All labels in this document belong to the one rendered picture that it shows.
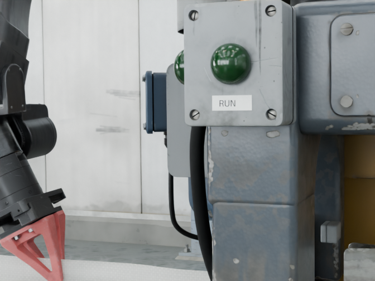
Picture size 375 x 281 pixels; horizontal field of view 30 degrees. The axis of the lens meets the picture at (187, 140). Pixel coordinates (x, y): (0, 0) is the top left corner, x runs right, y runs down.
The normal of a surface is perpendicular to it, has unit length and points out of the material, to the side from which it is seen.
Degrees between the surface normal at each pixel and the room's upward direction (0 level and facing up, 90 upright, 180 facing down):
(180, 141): 90
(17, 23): 77
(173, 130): 90
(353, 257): 90
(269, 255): 90
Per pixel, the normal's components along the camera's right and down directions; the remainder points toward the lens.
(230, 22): -0.36, 0.05
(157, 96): 0.08, 0.05
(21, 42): 0.95, 0.01
